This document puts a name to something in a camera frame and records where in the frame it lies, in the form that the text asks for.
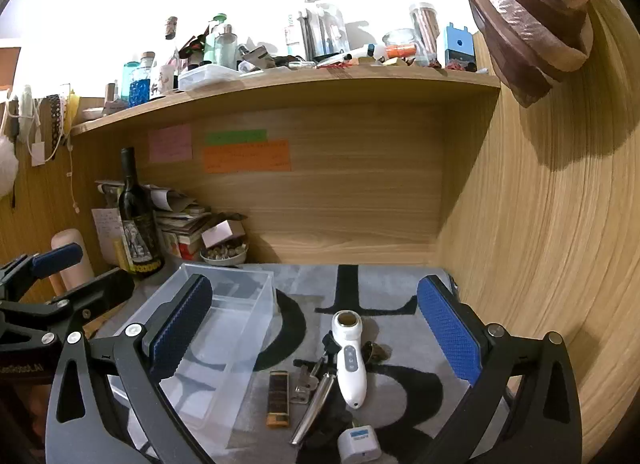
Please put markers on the white fluffy item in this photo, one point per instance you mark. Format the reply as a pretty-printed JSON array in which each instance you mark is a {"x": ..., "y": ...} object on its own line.
[{"x": 6, "y": 164}]

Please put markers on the white plastic container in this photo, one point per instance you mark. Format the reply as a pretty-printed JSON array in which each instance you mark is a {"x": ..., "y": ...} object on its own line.
[{"x": 207, "y": 77}]

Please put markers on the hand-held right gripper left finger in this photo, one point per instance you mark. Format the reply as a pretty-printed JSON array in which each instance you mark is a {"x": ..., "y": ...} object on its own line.
[{"x": 180, "y": 329}]

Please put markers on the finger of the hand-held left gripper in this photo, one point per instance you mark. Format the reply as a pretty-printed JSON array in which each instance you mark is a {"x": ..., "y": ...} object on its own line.
[
  {"x": 100, "y": 289},
  {"x": 55, "y": 256}
]

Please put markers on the clear plastic packaging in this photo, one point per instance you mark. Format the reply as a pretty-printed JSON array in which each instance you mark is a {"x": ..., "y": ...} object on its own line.
[{"x": 325, "y": 29}]

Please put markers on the white charger plug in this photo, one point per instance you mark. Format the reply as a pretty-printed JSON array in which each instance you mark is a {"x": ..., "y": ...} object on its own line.
[{"x": 359, "y": 444}]

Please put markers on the green paper note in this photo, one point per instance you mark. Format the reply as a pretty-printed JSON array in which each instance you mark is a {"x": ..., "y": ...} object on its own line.
[{"x": 236, "y": 137}]

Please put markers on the corked glass bottle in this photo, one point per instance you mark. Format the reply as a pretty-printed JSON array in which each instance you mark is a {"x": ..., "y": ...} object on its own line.
[{"x": 171, "y": 32}]

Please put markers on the silver metal tool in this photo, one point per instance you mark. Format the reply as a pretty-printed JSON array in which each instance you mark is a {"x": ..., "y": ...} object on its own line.
[{"x": 312, "y": 414}]

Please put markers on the brown hanging hat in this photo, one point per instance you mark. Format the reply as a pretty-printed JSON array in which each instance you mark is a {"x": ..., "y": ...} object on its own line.
[{"x": 530, "y": 9}]

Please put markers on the orange paper note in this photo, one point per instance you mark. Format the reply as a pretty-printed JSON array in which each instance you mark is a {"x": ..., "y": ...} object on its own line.
[{"x": 247, "y": 157}]

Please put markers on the white handheld massager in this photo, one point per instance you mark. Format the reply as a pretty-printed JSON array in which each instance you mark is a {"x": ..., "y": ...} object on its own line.
[{"x": 350, "y": 374}]

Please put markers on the patterned ribbon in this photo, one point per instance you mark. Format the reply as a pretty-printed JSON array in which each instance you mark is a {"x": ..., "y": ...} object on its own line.
[{"x": 56, "y": 117}]

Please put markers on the white and orange tube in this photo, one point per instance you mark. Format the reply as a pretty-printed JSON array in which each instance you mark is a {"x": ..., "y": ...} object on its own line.
[{"x": 385, "y": 51}]

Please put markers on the grey mat with black letters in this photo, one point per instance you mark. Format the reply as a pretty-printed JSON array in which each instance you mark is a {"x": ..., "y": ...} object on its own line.
[{"x": 320, "y": 289}]

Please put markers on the brown lighter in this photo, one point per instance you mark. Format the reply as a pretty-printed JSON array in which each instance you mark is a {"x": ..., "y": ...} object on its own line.
[{"x": 278, "y": 399}]

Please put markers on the green glass bottle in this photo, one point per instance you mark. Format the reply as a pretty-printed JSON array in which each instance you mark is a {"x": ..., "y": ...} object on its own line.
[{"x": 222, "y": 44}]

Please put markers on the blue box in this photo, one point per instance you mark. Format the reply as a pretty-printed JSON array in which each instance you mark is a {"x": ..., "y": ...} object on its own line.
[{"x": 459, "y": 47}]

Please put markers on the pink paper note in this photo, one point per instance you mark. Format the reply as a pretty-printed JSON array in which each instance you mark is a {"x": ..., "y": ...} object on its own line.
[{"x": 170, "y": 143}]

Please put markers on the glass jar with blue contents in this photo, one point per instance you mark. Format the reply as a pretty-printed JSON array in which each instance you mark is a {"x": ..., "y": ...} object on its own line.
[{"x": 141, "y": 87}]

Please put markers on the beige mug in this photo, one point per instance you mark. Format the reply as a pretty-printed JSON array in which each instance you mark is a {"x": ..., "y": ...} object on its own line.
[{"x": 75, "y": 239}]

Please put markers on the clear plastic storage box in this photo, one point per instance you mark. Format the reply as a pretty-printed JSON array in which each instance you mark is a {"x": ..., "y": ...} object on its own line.
[{"x": 235, "y": 324}]

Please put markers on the dark wine bottle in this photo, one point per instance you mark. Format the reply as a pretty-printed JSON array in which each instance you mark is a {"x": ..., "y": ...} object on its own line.
[{"x": 135, "y": 214}]

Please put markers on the stack of books and papers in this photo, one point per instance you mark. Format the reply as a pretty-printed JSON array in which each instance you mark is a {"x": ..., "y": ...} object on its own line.
[{"x": 182, "y": 224}]

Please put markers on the bowl of small stones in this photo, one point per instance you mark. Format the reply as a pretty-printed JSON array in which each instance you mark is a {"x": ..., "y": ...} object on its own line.
[{"x": 224, "y": 254}]

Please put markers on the small cardboard box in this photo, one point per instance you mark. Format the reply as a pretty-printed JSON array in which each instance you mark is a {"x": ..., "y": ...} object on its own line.
[{"x": 225, "y": 231}]

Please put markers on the white handwritten paper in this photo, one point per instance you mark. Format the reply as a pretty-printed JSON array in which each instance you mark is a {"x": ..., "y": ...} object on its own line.
[{"x": 106, "y": 234}]

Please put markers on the tall jar of sticks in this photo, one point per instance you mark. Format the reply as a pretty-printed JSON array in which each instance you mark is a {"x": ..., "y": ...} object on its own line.
[{"x": 426, "y": 34}]

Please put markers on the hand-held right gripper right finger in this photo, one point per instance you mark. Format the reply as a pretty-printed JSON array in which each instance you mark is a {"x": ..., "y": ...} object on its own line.
[{"x": 447, "y": 329}]

